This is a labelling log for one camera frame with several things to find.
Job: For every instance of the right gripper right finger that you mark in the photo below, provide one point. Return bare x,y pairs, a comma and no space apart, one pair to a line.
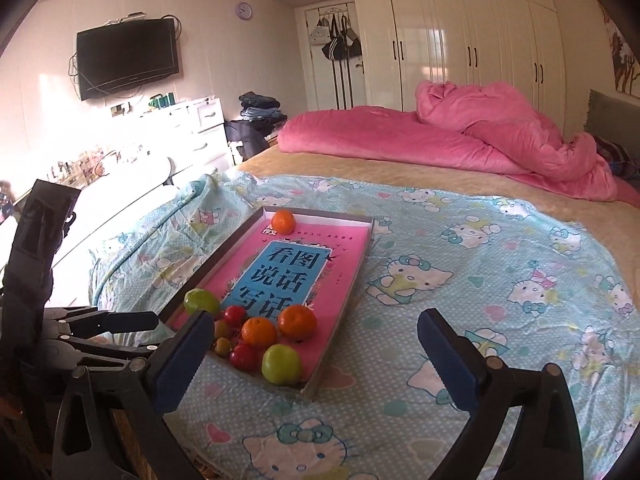
545,443

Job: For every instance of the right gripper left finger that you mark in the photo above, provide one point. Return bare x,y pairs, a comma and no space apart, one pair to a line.
145,383

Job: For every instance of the green apple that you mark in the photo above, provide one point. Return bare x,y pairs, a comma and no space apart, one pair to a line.
201,299
282,365

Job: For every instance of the small yellow-green fruit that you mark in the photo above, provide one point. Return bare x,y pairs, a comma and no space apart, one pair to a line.
222,347

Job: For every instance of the red cherry tomato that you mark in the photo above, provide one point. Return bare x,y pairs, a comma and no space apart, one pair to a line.
234,316
245,358

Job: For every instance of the orange tangerine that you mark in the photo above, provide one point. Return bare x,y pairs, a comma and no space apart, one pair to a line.
283,222
297,322
259,332

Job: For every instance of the small brown-green kiwi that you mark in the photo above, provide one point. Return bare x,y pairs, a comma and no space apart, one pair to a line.
222,330

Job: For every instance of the hello kitty blue bedsheet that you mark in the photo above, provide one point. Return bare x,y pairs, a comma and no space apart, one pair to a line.
551,281

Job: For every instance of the beige bed mattress cover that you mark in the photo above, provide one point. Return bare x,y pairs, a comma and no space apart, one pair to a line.
450,185

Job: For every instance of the white drawer cabinet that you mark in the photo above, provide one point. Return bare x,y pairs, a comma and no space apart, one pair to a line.
187,139

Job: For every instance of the pink book box tray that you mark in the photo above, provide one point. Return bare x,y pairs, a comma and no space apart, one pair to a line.
264,272

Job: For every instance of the dark patterned pillow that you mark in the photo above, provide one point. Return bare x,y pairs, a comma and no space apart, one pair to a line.
621,163

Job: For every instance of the pile of dark clothes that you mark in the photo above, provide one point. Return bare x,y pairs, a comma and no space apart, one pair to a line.
260,117

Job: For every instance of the pink fluffy duvet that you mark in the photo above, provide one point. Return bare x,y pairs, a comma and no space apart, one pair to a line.
490,129

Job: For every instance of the grey headboard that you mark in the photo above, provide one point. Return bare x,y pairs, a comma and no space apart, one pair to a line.
613,120

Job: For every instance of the hanging bags on door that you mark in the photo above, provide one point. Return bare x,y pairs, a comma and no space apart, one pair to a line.
336,38

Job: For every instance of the white wardrobe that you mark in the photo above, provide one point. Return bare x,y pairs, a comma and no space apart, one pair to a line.
405,42

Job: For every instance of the black wall television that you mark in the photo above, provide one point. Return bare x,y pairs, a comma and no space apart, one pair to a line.
125,55

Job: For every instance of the tree wall picture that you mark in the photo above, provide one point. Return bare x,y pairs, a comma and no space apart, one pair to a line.
625,64

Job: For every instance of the purple wall clock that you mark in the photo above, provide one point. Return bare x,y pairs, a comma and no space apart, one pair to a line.
244,11

